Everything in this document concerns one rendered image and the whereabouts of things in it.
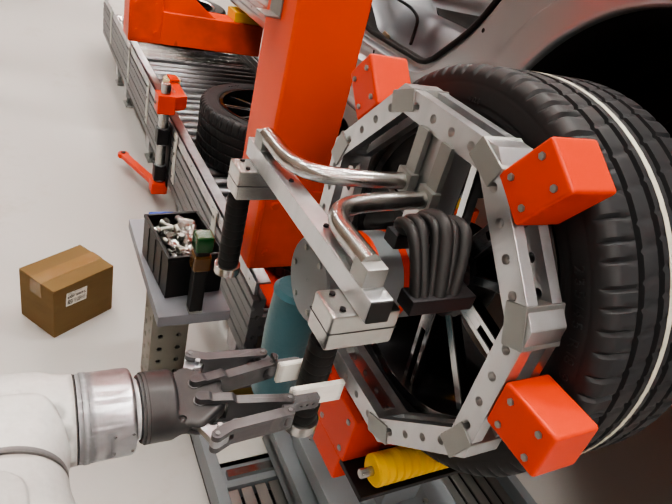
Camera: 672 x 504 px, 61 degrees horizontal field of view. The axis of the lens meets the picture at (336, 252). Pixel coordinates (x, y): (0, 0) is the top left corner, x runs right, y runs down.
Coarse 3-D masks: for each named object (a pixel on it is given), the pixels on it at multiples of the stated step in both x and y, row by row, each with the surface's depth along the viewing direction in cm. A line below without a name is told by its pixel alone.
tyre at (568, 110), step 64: (512, 128) 77; (576, 128) 70; (640, 128) 77; (640, 192) 70; (576, 256) 69; (640, 256) 68; (576, 320) 69; (640, 320) 69; (576, 384) 70; (640, 384) 73
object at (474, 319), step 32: (416, 128) 96; (384, 160) 105; (384, 224) 116; (480, 256) 88; (480, 288) 89; (416, 320) 118; (448, 320) 94; (480, 320) 87; (384, 352) 110; (416, 352) 103; (448, 352) 115; (480, 352) 118; (416, 384) 104; (448, 384) 106
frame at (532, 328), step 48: (432, 96) 81; (336, 144) 103; (384, 144) 99; (480, 144) 71; (336, 192) 106; (528, 240) 70; (528, 288) 66; (528, 336) 65; (384, 384) 102; (480, 384) 73; (384, 432) 93; (432, 432) 82; (480, 432) 74
